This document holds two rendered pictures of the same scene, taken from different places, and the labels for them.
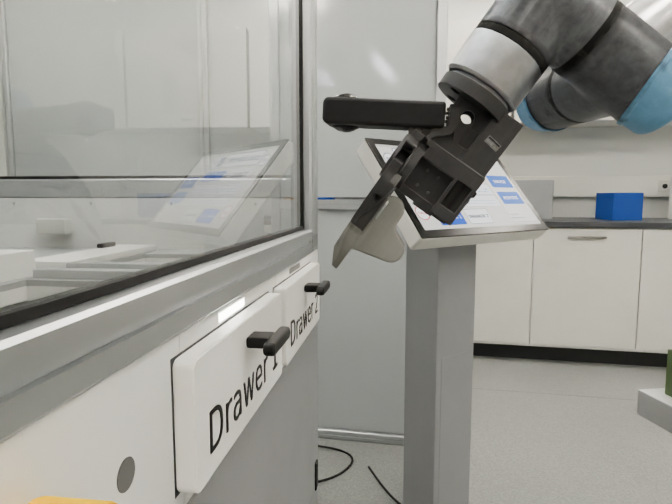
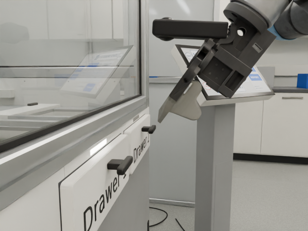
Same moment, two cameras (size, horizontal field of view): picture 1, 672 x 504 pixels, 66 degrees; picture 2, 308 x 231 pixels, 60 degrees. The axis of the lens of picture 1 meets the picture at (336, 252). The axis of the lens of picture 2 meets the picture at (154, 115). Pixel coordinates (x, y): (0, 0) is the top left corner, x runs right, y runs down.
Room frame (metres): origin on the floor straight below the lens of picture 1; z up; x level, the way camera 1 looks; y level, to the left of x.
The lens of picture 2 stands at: (0.07, 0.00, 1.06)
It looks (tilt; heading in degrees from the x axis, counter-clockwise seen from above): 9 degrees down; 1
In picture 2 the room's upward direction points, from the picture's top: straight up
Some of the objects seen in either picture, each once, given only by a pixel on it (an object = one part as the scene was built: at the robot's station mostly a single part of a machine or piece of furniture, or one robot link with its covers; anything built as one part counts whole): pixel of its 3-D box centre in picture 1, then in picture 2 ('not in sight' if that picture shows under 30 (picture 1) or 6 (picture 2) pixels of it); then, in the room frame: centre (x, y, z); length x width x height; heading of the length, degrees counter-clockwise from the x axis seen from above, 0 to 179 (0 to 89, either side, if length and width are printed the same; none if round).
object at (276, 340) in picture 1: (266, 340); (118, 164); (0.53, 0.07, 0.91); 0.07 x 0.04 x 0.01; 173
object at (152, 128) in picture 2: (316, 287); (148, 129); (0.84, 0.03, 0.91); 0.07 x 0.04 x 0.01; 173
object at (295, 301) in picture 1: (300, 306); (139, 139); (0.84, 0.06, 0.87); 0.29 x 0.02 x 0.11; 173
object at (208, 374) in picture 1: (241, 368); (104, 180); (0.53, 0.10, 0.87); 0.29 x 0.02 x 0.11; 173
